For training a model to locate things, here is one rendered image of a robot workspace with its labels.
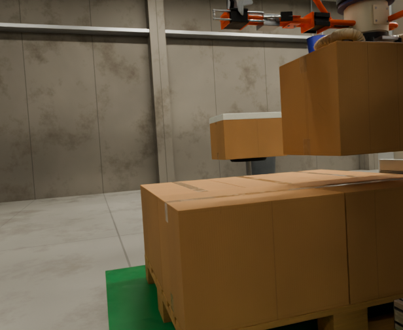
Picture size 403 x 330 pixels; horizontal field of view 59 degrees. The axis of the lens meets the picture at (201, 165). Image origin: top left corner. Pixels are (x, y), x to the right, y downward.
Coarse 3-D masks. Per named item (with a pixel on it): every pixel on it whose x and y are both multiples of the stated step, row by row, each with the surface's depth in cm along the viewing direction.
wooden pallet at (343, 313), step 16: (160, 288) 152; (160, 304) 156; (352, 304) 126; (368, 304) 128; (176, 320) 122; (288, 320) 119; (304, 320) 120; (320, 320) 131; (336, 320) 124; (352, 320) 126; (368, 320) 138; (384, 320) 137
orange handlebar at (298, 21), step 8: (224, 16) 129; (256, 16) 132; (296, 16) 137; (392, 16) 141; (400, 16) 138; (248, 24) 136; (256, 24) 137; (280, 24) 139; (288, 24) 138; (296, 24) 138; (304, 24) 143; (336, 24) 143; (344, 24) 144; (352, 24) 145; (392, 24) 151
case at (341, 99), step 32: (288, 64) 153; (320, 64) 132; (352, 64) 125; (384, 64) 129; (288, 96) 155; (320, 96) 134; (352, 96) 125; (384, 96) 129; (288, 128) 157; (320, 128) 135; (352, 128) 126; (384, 128) 130
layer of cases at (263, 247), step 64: (192, 192) 150; (256, 192) 137; (320, 192) 127; (384, 192) 129; (192, 256) 109; (256, 256) 115; (320, 256) 122; (384, 256) 129; (192, 320) 110; (256, 320) 116
